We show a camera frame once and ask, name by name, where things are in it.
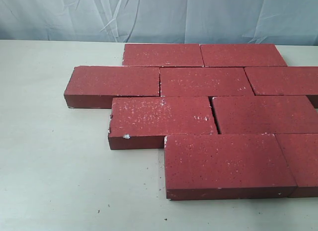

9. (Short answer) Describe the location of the red brick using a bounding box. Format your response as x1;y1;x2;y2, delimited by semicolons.
108;97;218;150
160;68;254;97
275;134;318;198
200;44;287;67
164;134;297;201
64;66;160;109
122;44;204;67

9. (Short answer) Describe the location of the red brick second row right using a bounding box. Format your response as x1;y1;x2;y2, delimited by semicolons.
244;67;318;108

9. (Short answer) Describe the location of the red brick third row right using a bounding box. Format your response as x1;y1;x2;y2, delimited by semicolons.
212;95;318;134

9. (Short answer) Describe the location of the white fabric backdrop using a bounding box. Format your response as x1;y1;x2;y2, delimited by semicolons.
0;0;318;45

